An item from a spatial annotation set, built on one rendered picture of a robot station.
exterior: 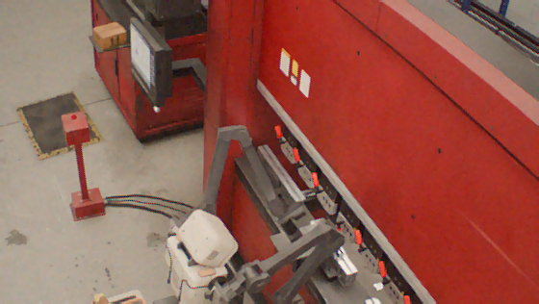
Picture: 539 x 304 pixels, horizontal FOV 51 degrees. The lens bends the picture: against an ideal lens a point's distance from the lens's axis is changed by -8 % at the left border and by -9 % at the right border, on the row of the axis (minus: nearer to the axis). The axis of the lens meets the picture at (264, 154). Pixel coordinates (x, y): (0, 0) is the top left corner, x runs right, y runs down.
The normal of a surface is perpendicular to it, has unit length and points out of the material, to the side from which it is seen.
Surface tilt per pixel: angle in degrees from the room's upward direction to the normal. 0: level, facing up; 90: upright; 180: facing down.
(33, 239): 0
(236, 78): 90
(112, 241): 0
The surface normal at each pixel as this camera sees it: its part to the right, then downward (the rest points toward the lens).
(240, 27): 0.41, 0.58
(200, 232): -0.59, -0.35
